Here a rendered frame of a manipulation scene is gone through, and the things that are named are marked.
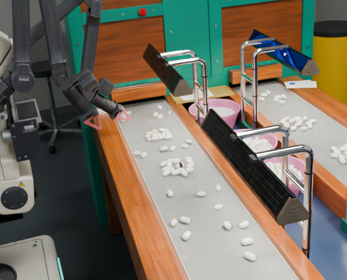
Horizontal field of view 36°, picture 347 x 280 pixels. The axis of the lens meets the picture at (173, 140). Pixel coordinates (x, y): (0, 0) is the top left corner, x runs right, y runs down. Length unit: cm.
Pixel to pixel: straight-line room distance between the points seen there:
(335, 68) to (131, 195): 277
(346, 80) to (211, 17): 188
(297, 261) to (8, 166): 115
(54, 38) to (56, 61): 8
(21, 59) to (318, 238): 118
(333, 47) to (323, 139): 202
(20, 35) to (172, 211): 80
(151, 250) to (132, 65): 140
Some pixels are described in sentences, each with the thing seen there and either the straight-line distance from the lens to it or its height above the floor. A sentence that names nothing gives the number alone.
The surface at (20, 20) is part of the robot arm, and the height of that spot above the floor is 144.
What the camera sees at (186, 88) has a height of 107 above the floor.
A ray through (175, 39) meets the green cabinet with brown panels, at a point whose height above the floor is 107.
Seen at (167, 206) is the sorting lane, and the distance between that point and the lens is 196.
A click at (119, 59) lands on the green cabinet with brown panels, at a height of 100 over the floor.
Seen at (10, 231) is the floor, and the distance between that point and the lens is 341.
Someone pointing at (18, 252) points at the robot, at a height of 28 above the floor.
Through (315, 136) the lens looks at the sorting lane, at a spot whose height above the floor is 74.
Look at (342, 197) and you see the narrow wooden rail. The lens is 197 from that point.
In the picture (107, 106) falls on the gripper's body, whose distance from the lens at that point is 240.
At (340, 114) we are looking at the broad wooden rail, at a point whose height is 76.
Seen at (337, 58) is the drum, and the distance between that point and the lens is 443.
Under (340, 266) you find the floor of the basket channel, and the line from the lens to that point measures 179.
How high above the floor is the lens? 177
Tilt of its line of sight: 25 degrees down
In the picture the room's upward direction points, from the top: 5 degrees counter-clockwise
